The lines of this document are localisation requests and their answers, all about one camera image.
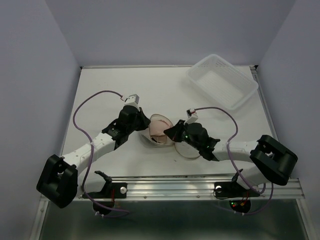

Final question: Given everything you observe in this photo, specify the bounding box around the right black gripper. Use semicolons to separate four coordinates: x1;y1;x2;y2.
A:
163;119;201;151

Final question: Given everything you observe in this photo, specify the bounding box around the round white mesh laundry bag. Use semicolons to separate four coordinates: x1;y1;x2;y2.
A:
138;114;200;160

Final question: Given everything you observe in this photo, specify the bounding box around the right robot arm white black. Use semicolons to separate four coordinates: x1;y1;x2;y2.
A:
164;120;298;195

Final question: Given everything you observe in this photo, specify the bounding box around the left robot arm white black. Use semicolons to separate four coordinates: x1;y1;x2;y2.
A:
36;105;151;209

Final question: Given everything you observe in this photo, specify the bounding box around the white plastic mesh basket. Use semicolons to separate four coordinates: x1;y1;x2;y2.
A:
186;54;259;111

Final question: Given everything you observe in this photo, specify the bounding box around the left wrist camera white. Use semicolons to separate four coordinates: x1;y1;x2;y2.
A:
120;94;140;106

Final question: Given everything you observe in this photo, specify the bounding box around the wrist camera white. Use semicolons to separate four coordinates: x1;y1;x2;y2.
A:
184;108;198;125
120;94;140;106

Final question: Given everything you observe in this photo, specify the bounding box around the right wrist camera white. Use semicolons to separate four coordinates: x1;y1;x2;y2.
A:
184;108;198;125

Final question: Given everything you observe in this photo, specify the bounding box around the aluminium mounting rail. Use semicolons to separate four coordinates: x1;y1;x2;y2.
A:
39;176;306;202

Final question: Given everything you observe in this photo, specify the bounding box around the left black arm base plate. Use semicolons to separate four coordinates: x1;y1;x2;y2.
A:
88;182;128;200

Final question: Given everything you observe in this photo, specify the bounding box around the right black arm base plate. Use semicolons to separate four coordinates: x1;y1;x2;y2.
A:
213;181;260;199

